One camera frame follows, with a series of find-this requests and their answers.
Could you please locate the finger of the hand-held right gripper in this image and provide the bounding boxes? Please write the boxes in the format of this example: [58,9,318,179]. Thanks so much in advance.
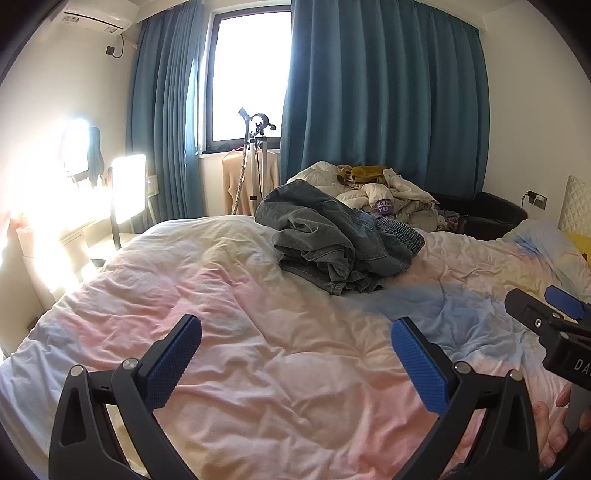
[544,285,591,324]
[504,288,561,343]

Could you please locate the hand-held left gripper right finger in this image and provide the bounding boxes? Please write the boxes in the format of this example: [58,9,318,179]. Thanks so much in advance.
[390,316,541,480]

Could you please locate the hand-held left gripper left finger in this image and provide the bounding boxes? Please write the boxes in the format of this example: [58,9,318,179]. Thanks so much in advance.
[48,314,204,480]

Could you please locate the blue denim jeans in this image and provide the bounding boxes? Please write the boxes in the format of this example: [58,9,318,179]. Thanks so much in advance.
[254,179,426,296]

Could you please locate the person's right hand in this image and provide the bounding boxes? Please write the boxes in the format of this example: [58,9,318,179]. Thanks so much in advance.
[531,382,583,472]

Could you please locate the yellow pillow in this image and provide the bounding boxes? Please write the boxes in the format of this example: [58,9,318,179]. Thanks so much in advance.
[566,232,591,271]

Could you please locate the pastel pillow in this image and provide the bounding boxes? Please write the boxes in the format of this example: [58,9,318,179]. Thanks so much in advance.
[502,219,591,296]

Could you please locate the pastel tie-dye duvet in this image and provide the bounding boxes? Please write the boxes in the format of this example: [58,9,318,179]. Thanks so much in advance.
[0,215,591,480]

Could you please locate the white quilted headboard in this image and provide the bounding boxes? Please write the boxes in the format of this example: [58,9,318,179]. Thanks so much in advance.
[557,175,591,232]

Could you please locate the black armchair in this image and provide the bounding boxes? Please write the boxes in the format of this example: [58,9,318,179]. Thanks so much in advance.
[429,191,528,241]

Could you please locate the white desk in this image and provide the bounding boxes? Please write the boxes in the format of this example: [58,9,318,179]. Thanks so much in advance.
[58,219,139,271]

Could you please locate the cream garment with purple patch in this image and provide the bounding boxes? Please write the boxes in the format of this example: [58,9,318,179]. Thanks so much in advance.
[360,182,402,217]

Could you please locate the white chair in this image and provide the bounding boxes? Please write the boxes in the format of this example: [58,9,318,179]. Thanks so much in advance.
[145,173,160,214]

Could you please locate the cream crumpled garment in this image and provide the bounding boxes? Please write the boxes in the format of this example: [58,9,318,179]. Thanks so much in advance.
[382,168,440,228]

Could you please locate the light panel on stand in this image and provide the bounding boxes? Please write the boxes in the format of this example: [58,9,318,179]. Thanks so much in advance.
[110,154,147,250]

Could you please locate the beige sweater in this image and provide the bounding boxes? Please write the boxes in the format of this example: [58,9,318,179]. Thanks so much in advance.
[221,147,281,217]

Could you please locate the mustard yellow garment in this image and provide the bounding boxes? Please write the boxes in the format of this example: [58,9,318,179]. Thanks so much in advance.
[336,165,389,185]

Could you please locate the white down jacket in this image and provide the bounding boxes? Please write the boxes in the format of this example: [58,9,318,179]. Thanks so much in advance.
[287,161,398,214]

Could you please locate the desk mirror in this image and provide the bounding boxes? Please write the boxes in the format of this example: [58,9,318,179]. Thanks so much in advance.
[61,119,103,185]

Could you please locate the narrow blue curtain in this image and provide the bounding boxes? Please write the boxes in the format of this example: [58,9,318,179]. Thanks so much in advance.
[126,2,218,234]

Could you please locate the garment steamer stand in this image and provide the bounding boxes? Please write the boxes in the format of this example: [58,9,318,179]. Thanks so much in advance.
[233,107,279,217]

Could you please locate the wide blue curtain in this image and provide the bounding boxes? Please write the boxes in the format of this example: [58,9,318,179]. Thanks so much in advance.
[279,0,491,195]

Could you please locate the window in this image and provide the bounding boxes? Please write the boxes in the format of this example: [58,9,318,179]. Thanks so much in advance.
[196,9,293,158]

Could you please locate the white air conditioner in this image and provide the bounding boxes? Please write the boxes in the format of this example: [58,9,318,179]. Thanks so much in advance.
[51,0,131,35]

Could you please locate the black wall plug with cable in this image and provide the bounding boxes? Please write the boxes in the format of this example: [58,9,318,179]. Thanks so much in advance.
[105,33,127,60]

